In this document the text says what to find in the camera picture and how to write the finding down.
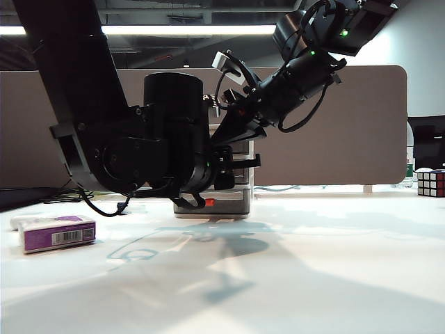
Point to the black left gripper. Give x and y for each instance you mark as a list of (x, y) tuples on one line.
[(222, 154)]

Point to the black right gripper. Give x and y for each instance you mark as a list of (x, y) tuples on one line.
[(262, 101)]

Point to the white drawer cabinet frame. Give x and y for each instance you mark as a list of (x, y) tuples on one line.
[(252, 174)]

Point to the purple napkin pack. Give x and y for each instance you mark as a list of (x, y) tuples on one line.
[(38, 240)]

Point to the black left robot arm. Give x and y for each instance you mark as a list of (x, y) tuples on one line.
[(87, 87)]

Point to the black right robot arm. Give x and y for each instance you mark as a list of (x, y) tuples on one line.
[(306, 80)]

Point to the brown desk partition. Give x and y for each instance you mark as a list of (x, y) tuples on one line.
[(347, 121)]

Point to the small black clip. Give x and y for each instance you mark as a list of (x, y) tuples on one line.
[(121, 208)]

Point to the ceiling light strip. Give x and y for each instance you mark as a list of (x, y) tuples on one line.
[(174, 30)]

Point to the plastic bottle green label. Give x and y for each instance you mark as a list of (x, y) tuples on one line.
[(410, 167)]

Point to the dark monitor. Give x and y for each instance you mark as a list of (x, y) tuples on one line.
[(427, 139)]

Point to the Rubik's cube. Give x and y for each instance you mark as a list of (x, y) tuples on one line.
[(432, 184)]

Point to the white earbuds case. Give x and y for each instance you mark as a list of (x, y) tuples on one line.
[(17, 222)]

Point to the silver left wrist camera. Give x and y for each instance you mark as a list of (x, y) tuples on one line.
[(211, 104)]

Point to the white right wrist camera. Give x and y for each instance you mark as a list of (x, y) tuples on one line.
[(220, 62)]

